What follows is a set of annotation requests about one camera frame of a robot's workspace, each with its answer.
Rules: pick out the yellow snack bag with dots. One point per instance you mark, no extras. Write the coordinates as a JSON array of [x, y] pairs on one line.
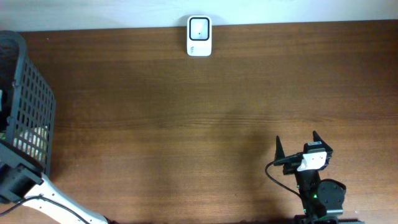
[[34, 142]]

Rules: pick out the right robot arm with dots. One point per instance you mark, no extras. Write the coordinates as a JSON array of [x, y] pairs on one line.
[[322, 199]]

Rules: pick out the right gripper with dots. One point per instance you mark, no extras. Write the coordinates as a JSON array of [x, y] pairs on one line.
[[289, 168]]

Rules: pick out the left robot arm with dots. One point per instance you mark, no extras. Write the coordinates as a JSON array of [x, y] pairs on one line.
[[24, 183]]

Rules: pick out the grey plastic mesh basket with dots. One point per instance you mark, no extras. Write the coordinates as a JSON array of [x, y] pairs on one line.
[[30, 99]]

